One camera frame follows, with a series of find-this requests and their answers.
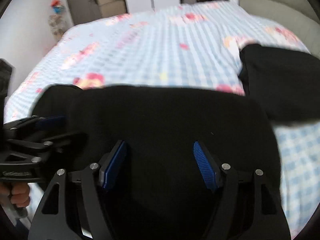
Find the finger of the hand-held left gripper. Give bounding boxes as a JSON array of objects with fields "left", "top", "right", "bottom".
[
  {"left": 4, "top": 115, "right": 67, "bottom": 137},
  {"left": 7, "top": 131, "right": 88, "bottom": 155}
]

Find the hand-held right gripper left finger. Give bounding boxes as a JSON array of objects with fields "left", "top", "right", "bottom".
[{"left": 27, "top": 140, "right": 127, "bottom": 240}]

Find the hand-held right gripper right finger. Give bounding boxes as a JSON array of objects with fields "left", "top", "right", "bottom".
[{"left": 193, "top": 141, "right": 292, "bottom": 240}]

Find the black zip fleece jacket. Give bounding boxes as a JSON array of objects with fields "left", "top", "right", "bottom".
[{"left": 31, "top": 84, "right": 284, "bottom": 240}]

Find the person's left hand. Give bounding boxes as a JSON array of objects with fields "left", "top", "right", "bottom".
[{"left": 0, "top": 181, "right": 31, "bottom": 208}]

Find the dark grey cloth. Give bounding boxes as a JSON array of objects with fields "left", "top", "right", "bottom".
[{"left": 0, "top": 59, "right": 13, "bottom": 99}]

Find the folded black garment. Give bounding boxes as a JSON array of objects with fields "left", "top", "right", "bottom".
[{"left": 237, "top": 44, "right": 320, "bottom": 127}]

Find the red and blue plush toy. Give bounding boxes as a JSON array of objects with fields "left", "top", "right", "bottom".
[{"left": 51, "top": 0, "right": 64, "bottom": 14}]

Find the blue checkered printed blanket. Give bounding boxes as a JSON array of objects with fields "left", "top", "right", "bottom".
[{"left": 4, "top": 0, "right": 320, "bottom": 235}]

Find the grey brown door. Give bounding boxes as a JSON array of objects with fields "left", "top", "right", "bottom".
[{"left": 62, "top": 0, "right": 100, "bottom": 27}]

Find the grey padded bed headboard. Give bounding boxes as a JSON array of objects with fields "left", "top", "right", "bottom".
[{"left": 236, "top": 0, "right": 320, "bottom": 55}]

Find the white wire rack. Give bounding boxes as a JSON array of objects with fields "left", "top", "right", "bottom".
[{"left": 48, "top": 14, "right": 67, "bottom": 42}]

